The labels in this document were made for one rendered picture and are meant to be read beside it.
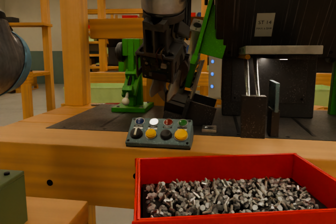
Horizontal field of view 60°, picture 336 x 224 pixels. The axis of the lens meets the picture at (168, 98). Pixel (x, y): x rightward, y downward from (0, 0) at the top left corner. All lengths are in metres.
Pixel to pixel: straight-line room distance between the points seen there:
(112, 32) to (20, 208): 1.01
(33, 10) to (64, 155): 11.78
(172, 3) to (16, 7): 12.38
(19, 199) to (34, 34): 11.93
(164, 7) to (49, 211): 0.39
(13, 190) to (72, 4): 1.01
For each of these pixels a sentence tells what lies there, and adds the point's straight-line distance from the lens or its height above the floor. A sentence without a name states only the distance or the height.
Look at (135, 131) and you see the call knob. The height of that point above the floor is 0.94.
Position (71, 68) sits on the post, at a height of 1.05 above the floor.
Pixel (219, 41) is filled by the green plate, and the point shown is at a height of 1.15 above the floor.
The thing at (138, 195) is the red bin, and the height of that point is 0.92.
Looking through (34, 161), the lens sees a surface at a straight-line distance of 0.79.
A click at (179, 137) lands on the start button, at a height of 0.93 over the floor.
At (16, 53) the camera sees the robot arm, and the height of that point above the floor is 1.11.
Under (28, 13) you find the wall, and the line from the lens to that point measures 12.54.
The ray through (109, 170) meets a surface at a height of 0.84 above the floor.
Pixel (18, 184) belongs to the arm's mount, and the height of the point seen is 0.92.
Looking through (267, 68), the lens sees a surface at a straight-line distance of 1.03.
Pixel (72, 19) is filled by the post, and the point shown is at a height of 1.26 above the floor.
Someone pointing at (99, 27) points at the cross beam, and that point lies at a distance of 1.42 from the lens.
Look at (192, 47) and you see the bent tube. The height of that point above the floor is 1.13.
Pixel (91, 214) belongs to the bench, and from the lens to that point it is 1.59.
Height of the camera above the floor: 1.11
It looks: 8 degrees down
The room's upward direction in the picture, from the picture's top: straight up
